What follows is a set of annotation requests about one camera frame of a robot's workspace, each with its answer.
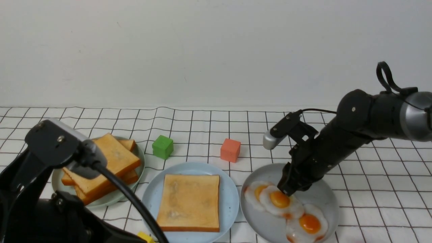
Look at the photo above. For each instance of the green cube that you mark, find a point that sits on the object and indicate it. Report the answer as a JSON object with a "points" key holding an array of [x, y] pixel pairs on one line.
{"points": [[163, 147]]}

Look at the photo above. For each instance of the white checkered tablecloth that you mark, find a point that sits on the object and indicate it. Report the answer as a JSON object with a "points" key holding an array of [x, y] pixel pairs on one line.
{"points": [[383, 189]]}

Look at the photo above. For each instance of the black cable screen left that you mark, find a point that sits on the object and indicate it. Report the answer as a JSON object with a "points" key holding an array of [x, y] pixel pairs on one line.
{"points": [[130, 195]]}

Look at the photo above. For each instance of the orange cube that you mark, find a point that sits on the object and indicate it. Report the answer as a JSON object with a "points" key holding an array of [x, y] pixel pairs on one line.
{"points": [[230, 150]]}

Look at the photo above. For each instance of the yellow cube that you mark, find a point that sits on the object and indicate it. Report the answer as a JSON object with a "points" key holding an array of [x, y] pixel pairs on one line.
{"points": [[145, 237]]}

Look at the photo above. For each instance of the black cable screen right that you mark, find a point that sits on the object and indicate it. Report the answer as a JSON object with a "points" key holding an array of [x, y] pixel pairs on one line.
{"points": [[385, 78]]}

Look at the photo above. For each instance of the grey plate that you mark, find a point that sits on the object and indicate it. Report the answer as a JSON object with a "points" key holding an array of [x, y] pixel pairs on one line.
{"points": [[269, 227]]}

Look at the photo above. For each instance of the silver wrist camera screen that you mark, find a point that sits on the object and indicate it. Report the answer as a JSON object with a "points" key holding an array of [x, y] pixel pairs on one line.
{"points": [[51, 144], [289, 126]]}

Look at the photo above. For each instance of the black robot arm screen left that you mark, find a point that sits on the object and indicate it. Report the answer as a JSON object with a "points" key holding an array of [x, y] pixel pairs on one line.
{"points": [[25, 218]]}

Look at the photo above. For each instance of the black gripper body screen right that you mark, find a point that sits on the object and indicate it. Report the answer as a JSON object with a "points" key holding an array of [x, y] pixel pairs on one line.
{"points": [[318, 154]]}

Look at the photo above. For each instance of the silver wrist camera screen right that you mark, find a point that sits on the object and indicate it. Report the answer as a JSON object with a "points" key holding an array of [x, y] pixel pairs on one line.
{"points": [[289, 126]]}

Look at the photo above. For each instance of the fried egg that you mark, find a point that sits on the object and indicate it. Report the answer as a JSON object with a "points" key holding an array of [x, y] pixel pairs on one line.
{"points": [[252, 194], [278, 204], [310, 227]]}

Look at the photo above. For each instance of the green plate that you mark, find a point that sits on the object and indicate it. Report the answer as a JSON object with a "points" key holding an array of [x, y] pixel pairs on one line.
{"points": [[109, 195]]}

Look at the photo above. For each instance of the right gripper black finger screen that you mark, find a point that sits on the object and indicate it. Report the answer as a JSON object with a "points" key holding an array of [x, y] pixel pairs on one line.
{"points": [[295, 178]]}

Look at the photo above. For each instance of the silver wrist camera screen left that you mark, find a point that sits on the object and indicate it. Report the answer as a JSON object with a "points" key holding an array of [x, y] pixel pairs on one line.
{"points": [[51, 144]]}

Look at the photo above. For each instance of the black cable screen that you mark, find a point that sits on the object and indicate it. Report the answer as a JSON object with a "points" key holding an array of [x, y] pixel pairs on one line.
{"points": [[130, 195], [385, 78]]}

